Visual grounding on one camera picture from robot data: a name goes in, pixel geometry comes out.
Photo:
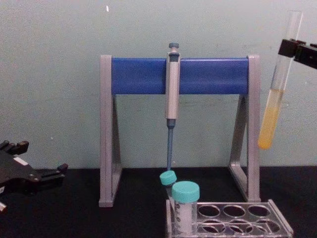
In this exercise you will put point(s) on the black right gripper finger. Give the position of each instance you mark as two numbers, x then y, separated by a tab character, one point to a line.
314	45
288	47

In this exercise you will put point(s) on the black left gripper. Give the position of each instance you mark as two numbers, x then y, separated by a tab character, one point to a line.
15	176

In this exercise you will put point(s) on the glass test tube yellow liquid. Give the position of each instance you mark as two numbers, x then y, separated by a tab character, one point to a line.
270	116

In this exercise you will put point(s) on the black table cloth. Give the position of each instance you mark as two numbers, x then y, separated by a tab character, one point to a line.
74	218

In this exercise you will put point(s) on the grey pipette stand blue bar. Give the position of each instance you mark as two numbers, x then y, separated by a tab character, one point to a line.
210	75

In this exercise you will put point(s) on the grey blue pipette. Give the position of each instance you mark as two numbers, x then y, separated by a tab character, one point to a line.
172	94

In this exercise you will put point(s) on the small tube with teal cap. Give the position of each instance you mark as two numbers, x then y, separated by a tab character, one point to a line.
168	178

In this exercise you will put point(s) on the clear tube with teal cap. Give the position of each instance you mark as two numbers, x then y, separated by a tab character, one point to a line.
185	198

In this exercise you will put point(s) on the clear plastic tube rack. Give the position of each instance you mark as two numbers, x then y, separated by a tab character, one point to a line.
237	220

